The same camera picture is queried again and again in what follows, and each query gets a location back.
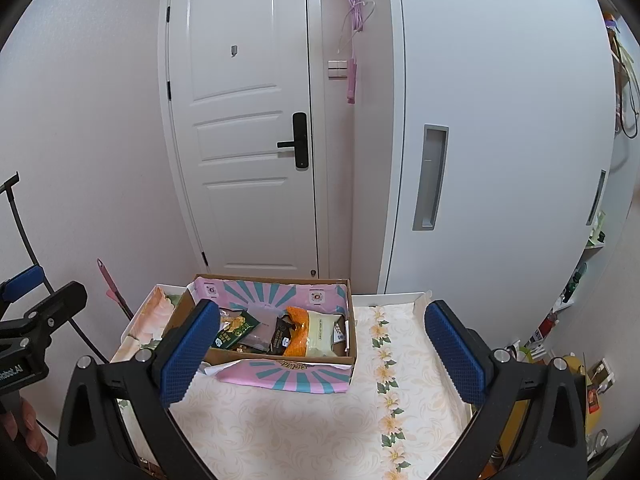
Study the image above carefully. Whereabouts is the black hanging cord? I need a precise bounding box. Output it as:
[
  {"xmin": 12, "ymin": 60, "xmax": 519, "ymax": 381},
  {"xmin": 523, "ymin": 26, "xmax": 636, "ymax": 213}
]
[{"xmin": 619, "ymin": 77, "xmax": 640, "ymax": 140}]

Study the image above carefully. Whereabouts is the black snack packet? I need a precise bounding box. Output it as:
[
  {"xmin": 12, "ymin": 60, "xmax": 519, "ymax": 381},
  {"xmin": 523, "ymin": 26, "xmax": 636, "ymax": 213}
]
[{"xmin": 270, "ymin": 317, "xmax": 297, "ymax": 354}]

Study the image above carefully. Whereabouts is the white wardrobe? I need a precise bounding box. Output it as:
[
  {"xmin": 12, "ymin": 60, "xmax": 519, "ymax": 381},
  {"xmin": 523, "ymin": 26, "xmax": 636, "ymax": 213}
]
[{"xmin": 385, "ymin": 0, "xmax": 622, "ymax": 307}]

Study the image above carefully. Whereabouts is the floral tablecloth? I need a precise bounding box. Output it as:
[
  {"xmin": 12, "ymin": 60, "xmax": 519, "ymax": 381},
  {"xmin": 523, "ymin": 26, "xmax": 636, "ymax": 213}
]
[{"xmin": 110, "ymin": 284, "xmax": 482, "ymax": 480}]

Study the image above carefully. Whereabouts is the yellow orange snack bag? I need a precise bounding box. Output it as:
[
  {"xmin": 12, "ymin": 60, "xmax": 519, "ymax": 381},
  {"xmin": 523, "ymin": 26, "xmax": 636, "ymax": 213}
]
[{"xmin": 282, "ymin": 306, "xmax": 347, "ymax": 359}]

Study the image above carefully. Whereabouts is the white panel door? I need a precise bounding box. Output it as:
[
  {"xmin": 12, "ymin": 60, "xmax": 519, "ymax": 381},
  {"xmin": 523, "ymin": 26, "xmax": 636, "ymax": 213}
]
[{"xmin": 159, "ymin": 0, "xmax": 332, "ymax": 282}]

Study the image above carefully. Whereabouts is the white shelf with bottles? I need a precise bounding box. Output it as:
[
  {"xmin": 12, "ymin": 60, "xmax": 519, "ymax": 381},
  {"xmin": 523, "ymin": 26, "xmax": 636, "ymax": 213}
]
[{"xmin": 530, "ymin": 205, "xmax": 609, "ymax": 356}]

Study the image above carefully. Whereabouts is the black door lock handle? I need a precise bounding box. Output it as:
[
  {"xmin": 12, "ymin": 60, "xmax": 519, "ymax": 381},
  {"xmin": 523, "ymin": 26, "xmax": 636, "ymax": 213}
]
[{"xmin": 276, "ymin": 112, "xmax": 310, "ymax": 169}]

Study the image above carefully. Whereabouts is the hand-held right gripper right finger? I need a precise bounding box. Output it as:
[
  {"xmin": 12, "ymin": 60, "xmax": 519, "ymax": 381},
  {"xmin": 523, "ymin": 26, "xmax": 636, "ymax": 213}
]
[{"xmin": 424, "ymin": 299, "xmax": 589, "ymax": 480}]

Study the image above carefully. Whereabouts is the black cable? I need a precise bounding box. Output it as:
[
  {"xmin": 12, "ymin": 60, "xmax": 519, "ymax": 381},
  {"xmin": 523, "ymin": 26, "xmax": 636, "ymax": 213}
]
[{"xmin": 0, "ymin": 172, "xmax": 109, "ymax": 364}]

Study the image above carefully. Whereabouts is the person's left hand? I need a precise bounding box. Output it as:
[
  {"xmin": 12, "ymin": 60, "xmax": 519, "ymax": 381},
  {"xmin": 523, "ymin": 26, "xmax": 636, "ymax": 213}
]
[{"xmin": 0, "ymin": 400, "xmax": 49, "ymax": 455}]

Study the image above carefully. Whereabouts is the red thin rod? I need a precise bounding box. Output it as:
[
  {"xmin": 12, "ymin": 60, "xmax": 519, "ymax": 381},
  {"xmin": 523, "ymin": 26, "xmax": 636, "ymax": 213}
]
[{"xmin": 96, "ymin": 258, "xmax": 136, "ymax": 322}]

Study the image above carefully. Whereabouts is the green snack packet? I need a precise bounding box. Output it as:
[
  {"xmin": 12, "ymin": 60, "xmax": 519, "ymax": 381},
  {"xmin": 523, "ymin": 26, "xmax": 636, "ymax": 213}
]
[{"xmin": 212, "ymin": 310, "xmax": 259, "ymax": 352}]

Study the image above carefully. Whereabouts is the grey translucent packet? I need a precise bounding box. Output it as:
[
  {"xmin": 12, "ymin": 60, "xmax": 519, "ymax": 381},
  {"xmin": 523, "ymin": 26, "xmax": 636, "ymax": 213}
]
[{"xmin": 239, "ymin": 316, "xmax": 281, "ymax": 354}]

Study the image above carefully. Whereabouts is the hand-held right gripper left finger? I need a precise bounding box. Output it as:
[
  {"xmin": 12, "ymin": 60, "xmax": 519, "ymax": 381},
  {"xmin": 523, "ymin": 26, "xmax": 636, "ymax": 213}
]
[{"xmin": 56, "ymin": 299, "xmax": 222, "ymax": 480}]

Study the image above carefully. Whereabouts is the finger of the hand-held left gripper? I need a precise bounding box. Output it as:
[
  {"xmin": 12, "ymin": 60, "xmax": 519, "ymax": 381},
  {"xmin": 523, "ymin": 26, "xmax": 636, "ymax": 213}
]
[
  {"xmin": 0, "ymin": 281, "xmax": 89, "ymax": 347},
  {"xmin": 0, "ymin": 266, "xmax": 44, "ymax": 307}
]

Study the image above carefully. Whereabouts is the cardboard box with pink flaps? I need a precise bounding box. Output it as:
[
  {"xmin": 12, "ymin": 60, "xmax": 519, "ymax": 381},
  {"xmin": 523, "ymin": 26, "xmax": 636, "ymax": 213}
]
[{"xmin": 162, "ymin": 273, "xmax": 357, "ymax": 396}]

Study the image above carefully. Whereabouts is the pink jump rope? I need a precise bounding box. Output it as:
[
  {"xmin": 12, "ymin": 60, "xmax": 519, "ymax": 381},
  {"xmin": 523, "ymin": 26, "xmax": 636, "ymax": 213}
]
[{"xmin": 337, "ymin": 0, "xmax": 376, "ymax": 105}]

